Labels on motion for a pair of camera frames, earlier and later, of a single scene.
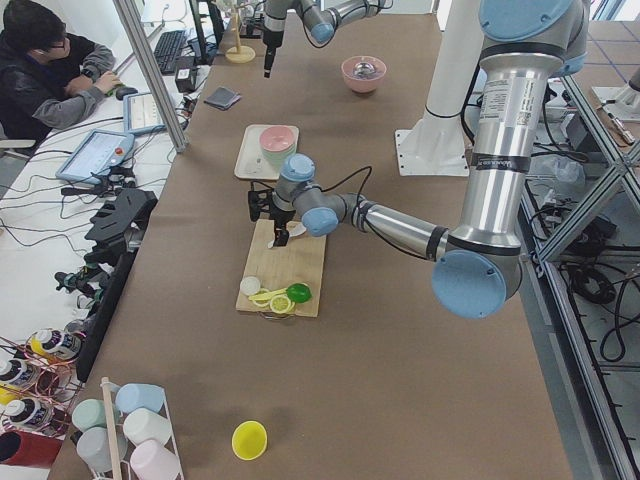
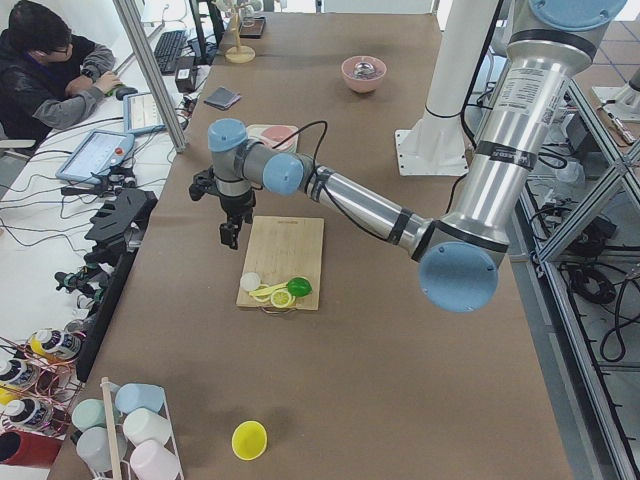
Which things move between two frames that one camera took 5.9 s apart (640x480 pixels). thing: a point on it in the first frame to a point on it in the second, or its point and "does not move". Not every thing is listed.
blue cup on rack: (132, 395) does not move
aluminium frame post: (179, 143) does not move
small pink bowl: (276, 137) does not move
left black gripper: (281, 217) to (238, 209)
